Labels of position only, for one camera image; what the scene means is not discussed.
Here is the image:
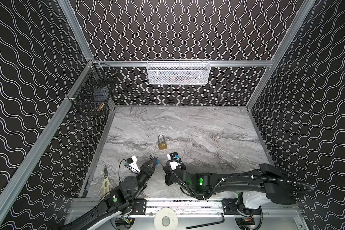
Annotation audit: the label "brass padlock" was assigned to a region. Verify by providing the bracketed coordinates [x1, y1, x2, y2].
[158, 135, 167, 150]

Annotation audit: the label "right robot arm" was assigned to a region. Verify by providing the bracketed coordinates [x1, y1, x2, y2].
[163, 163, 296, 205]

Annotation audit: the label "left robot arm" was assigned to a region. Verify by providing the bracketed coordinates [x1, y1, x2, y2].
[60, 157, 159, 230]

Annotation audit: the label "black hex key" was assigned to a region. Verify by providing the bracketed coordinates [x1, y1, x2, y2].
[186, 213, 225, 230]

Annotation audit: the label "white tape roll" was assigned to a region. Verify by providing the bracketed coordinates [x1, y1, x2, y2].
[154, 207, 178, 230]

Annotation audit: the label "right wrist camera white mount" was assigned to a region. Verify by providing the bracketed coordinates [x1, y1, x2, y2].
[167, 152, 181, 170]

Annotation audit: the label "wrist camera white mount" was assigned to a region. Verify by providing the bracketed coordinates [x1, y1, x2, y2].
[167, 152, 181, 170]
[125, 155, 140, 173]

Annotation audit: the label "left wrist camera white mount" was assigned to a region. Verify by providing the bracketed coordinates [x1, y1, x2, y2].
[125, 155, 140, 173]

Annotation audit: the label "black corrugated cable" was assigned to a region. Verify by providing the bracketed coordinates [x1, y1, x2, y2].
[166, 162, 314, 202]

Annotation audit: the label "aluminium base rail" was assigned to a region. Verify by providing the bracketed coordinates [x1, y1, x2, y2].
[68, 197, 302, 218]

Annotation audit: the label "beige handled scissors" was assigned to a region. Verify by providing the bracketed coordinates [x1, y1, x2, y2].
[99, 165, 114, 199]

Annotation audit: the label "black wire wall basket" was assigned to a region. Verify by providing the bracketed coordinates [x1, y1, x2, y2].
[66, 59, 119, 118]

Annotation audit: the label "white mesh wall basket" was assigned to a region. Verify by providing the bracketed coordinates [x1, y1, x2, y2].
[146, 59, 211, 85]

